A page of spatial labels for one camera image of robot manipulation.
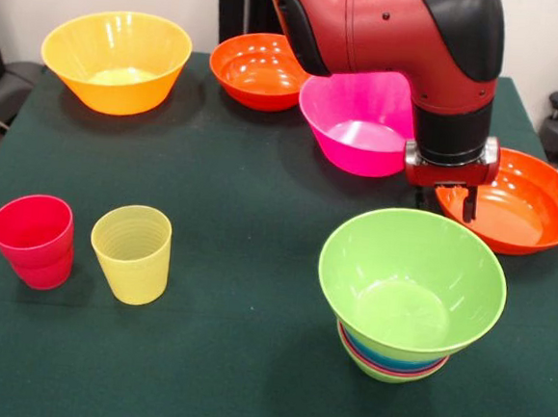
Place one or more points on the dark green tablecloth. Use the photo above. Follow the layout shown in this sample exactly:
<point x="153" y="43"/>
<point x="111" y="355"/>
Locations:
<point x="149" y="377"/>

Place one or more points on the red cup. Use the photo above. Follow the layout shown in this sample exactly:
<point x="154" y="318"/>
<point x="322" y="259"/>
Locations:
<point x="31" y="227"/>
<point x="44" y="277"/>

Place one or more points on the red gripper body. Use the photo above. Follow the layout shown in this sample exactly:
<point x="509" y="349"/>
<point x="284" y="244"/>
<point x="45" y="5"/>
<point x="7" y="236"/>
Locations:
<point x="448" y="174"/>

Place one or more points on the large yellow-orange bowl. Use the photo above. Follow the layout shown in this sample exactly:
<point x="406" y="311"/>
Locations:
<point x="114" y="94"/>

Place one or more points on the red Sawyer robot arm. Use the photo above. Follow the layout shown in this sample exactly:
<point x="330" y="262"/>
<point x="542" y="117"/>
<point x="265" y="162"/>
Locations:
<point x="394" y="34"/>

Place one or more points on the small red bowl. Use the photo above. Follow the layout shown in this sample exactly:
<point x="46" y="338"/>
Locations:
<point x="350" y="347"/>

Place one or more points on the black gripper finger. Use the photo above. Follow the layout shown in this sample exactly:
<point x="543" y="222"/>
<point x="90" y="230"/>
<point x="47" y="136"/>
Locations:
<point x="420" y="198"/>
<point x="469" y="204"/>

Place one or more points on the orange shallow bowl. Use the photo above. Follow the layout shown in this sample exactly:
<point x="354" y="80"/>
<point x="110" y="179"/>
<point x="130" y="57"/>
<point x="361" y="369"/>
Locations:
<point x="525" y="213"/>
<point x="255" y="78"/>

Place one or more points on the small green bowl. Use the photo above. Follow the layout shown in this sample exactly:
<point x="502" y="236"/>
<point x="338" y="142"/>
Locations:
<point x="386" y="376"/>

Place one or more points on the dark grey seat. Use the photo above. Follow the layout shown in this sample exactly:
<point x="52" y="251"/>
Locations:
<point x="8" y="90"/>

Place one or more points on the large green bowl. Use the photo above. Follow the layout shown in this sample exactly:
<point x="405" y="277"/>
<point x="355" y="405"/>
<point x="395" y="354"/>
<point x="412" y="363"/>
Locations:
<point x="408" y="286"/>

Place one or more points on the large pink bowl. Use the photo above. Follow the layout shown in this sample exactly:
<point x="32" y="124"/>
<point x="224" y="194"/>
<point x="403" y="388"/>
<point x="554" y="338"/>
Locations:
<point x="356" y="142"/>

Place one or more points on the blue bowl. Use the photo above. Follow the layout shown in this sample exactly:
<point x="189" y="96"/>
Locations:
<point x="383" y="357"/>

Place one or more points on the yellow cup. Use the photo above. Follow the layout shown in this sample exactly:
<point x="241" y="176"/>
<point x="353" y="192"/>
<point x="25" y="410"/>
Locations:
<point x="132" y="264"/>

